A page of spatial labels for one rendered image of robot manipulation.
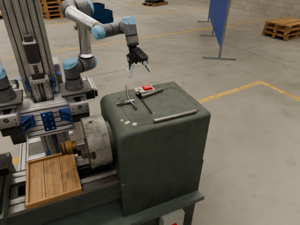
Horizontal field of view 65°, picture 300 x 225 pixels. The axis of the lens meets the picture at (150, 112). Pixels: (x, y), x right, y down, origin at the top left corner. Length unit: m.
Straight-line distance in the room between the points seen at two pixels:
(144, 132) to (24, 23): 1.19
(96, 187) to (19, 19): 1.25
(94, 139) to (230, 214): 1.65
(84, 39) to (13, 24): 0.48
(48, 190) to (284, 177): 2.46
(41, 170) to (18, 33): 0.97
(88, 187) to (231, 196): 1.61
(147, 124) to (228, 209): 1.52
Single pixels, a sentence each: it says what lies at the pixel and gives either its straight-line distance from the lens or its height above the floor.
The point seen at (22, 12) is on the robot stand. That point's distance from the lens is 1.96.
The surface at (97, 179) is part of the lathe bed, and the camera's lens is 1.59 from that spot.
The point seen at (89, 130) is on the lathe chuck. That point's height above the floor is 1.22.
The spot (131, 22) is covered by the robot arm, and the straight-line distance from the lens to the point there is 1.44.
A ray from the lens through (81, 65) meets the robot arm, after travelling 1.90.
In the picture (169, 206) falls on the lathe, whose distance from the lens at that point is 1.83.
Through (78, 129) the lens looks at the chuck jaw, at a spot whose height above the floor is 1.16.
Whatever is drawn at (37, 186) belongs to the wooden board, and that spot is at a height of 0.88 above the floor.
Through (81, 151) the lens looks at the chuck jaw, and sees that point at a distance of 1.40.
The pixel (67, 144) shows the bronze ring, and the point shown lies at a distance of 1.46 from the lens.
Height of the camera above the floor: 2.03
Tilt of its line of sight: 33 degrees down
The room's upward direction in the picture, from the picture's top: 1 degrees clockwise
